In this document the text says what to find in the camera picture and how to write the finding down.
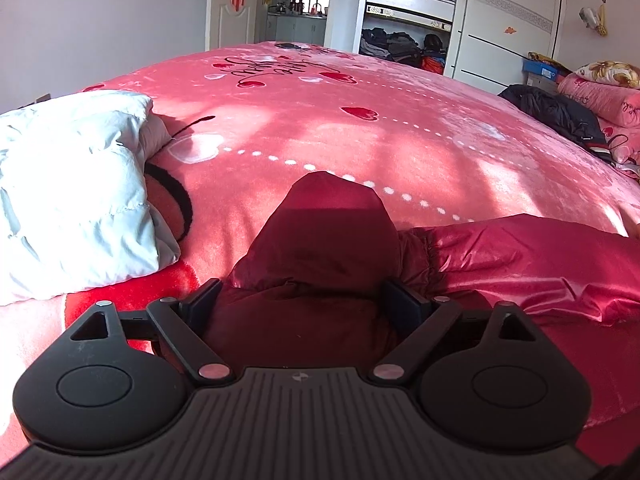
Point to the pale blue puffer jacket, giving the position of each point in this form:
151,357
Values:
70,195

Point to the yellow hanging ornament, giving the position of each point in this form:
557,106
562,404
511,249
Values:
603,17

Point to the kitchen cabinet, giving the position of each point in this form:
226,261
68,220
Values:
295,30

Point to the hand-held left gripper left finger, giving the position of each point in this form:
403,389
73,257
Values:
202,305

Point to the white wardrobe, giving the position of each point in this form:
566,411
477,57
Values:
505,25

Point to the blue box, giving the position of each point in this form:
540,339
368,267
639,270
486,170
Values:
540,71

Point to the pile of dark clothes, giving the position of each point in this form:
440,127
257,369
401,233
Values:
395,45

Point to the black jacket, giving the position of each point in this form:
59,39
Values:
555,112

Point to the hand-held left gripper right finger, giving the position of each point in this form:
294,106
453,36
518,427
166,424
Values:
407,307

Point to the red puffer jacket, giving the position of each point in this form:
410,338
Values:
325,240

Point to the folded pink quilt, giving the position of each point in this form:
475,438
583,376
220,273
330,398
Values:
610,105

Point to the small black object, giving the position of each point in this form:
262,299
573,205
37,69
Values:
289,46

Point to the pink heart blanket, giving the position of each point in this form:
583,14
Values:
325,135

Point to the white room door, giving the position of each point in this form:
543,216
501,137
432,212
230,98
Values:
220,15

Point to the floral pillow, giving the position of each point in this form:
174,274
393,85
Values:
610,74

